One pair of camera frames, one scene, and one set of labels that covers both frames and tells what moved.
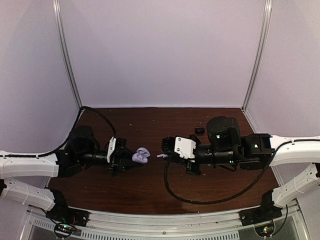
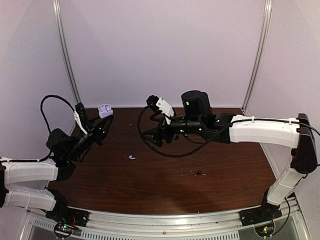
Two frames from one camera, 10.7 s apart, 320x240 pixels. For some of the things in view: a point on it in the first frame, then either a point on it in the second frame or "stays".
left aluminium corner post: x=63 y=55 stays
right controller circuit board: x=265 y=230 stays
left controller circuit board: x=63 y=230 stays
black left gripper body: x=114 y=161 to x=93 y=134
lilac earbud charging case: x=141 y=155 to x=105 y=110
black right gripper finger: x=176 y=158 to x=159 y=118
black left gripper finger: x=125 y=153 to x=96 y=122
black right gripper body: x=191 y=170 to x=164 y=129
